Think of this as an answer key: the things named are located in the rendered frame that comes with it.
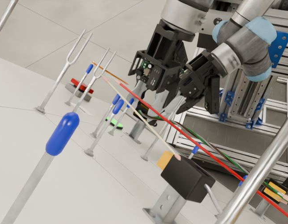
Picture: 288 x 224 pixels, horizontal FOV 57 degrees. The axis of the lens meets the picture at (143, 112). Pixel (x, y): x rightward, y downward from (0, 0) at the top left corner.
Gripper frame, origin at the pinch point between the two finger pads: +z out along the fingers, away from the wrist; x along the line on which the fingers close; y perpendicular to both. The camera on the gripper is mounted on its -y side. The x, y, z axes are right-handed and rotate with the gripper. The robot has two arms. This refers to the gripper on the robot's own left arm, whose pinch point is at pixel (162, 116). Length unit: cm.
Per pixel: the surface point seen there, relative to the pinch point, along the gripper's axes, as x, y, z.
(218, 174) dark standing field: -62, -104, 8
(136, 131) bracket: 8.8, 6.7, 5.9
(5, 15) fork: 42, 41, -3
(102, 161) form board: 33.1, 21.4, 5.3
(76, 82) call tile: -7.6, 20.8, 12.4
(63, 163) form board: 38.8, 27.9, 5.5
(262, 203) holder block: 20.0, -27.2, -7.2
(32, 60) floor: -206, 10, 89
